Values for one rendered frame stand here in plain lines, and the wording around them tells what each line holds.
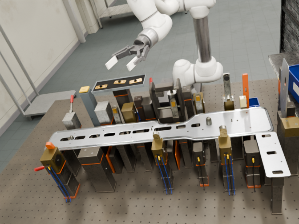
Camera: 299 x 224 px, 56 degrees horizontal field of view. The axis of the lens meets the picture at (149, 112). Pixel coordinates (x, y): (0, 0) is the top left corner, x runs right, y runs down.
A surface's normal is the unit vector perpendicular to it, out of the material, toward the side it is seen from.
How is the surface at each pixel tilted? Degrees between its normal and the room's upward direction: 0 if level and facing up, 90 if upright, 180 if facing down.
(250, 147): 0
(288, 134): 90
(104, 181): 90
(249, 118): 0
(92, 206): 0
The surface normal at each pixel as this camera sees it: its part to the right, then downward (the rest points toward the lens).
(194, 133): -0.23, -0.79
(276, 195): -0.11, 0.61
